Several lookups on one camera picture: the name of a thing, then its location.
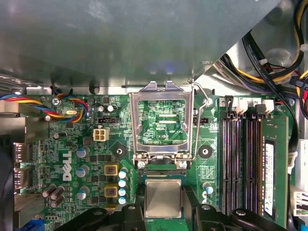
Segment metal socket cover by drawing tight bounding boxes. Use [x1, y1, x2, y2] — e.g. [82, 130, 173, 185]
[128, 80, 195, 167]

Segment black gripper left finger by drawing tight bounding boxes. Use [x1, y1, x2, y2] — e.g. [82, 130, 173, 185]
[54, 187, 147, 231]

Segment orange red power wires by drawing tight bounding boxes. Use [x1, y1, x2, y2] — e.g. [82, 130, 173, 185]
[295, 69, 308, 106]

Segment wire locking lever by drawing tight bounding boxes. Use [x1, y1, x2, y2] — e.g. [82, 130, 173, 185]
[187, 79, 211, 161]

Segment black PC case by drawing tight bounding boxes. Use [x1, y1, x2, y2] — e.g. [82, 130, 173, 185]
[0, 0, 308, 231]

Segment white barcode label tag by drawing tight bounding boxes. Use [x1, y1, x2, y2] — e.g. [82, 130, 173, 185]
[285, 152, 296, 167]

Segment CPU socket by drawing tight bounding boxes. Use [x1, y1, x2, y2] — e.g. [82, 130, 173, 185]
[136, 166, 192, 218]

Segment blue VGA port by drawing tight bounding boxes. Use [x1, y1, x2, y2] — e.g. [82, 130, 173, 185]
[28, 216, 46, 231]

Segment yellow black power wires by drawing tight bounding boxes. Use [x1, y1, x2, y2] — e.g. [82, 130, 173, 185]
[215, 0, 308, 95]

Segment white four-pin power socket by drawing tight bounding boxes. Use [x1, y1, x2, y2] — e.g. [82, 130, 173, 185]
[92, 127, 110, 143]

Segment light blue SATA wire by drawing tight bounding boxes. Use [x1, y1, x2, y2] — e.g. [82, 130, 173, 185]
[297, 215, 308, 231]

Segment thick black cable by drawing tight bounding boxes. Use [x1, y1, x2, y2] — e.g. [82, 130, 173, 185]
[241, 31, 301, 159]

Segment green RAM stick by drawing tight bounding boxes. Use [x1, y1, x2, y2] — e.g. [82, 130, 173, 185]
[261, 112, 289, 227]

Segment silver power supply unit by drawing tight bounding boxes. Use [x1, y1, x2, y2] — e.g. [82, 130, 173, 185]
[0, 0, 283, 89]

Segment silver topped CPU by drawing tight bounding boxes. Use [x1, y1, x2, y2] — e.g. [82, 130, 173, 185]
[144, 179, 184, 219]

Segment multicoloured fan wire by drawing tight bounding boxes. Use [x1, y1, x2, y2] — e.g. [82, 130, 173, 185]
[0, 92, 90, 123]

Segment green Dell motherboard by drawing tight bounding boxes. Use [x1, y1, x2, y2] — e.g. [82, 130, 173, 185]
[13, 92, 296, 231]

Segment white wire connector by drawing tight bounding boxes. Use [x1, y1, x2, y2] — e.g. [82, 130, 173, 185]
[292, 191, 308, 217]

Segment silver DisplayPort connector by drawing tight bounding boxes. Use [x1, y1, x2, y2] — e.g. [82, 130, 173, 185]
[13, 167, 33, 193]
[13, 142, 33, 168]

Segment black case fan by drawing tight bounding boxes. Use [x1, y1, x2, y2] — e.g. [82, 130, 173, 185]
[0, 139, 15, 231]

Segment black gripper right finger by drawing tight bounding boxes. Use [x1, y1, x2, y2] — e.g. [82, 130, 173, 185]
[182, 187, 287, 231]

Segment black RAM slot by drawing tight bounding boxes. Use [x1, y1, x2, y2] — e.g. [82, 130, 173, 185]
[232, 113, 242, 215]
[243, 113, 253, 216]
[222, 113, 232, 215]

